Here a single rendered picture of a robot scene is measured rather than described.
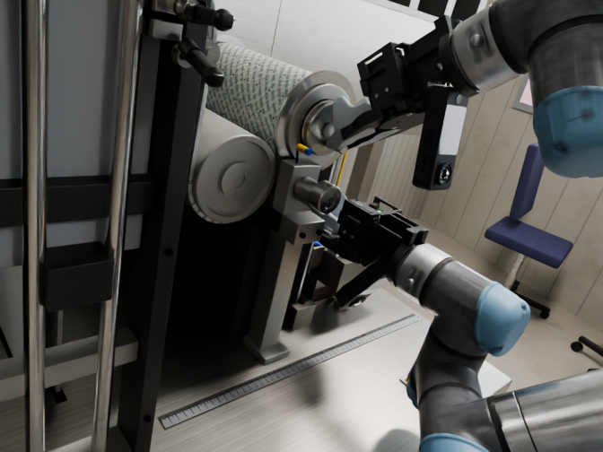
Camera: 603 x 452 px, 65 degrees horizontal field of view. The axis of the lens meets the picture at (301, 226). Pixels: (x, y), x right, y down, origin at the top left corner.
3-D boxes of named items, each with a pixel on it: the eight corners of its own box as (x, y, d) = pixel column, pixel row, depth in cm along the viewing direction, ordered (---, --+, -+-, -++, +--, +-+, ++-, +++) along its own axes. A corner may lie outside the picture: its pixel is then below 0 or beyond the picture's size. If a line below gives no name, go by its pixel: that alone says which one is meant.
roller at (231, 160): (190, 228, 58) (204, 134, 53) (110, 156, 74) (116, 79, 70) (266, 218, 66) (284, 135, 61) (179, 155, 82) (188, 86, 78)
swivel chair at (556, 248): (561, 320, 306) (641, 173, 265) (511, 334, 274) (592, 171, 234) (487, 272, 349) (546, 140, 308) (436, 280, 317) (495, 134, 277)
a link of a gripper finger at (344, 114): (320, 113, 65) (372, 82, 58) (331, 154, 64) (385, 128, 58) (304, 111, 63) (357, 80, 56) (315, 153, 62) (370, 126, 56)
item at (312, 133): (346, 93, 63) (351, 141, 68) (336, 89, 64) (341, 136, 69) (303, 117, 60) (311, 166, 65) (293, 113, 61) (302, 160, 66)
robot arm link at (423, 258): (442, 299, 65) (408, 314, 59) (416, 282, 68) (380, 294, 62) (462, 252, 62) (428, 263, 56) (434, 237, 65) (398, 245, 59)
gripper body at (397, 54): (389, 73, 61) (473, 21, 52) (406, 135, 60) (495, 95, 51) (350, 66, 56) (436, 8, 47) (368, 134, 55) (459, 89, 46)
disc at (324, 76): (265, 176, 63) (292, 62, 57) (263, 175, 63) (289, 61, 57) (340, 176, 73) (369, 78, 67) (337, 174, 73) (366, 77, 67)
